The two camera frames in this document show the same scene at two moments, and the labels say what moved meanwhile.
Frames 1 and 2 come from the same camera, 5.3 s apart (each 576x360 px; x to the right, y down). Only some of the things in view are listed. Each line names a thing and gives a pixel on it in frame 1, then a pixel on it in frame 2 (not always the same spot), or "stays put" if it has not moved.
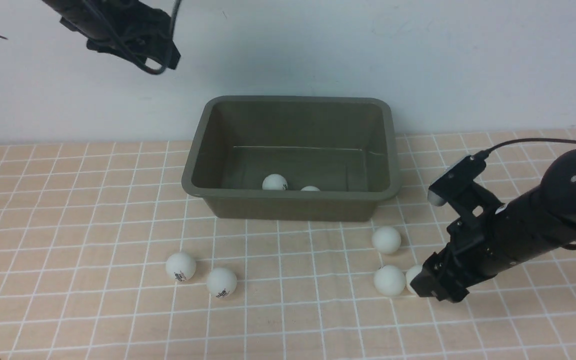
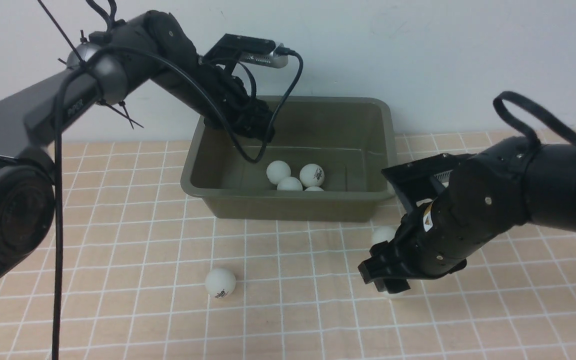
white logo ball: [221, 282] stays put
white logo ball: [180, 266] → [311, 175]
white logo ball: [274, 181] → [277, 170]
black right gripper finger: [428, 284] → [391, 285]
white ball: [310, 188] → [289, 184]
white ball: [386, 240] stays put
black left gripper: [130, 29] → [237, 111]
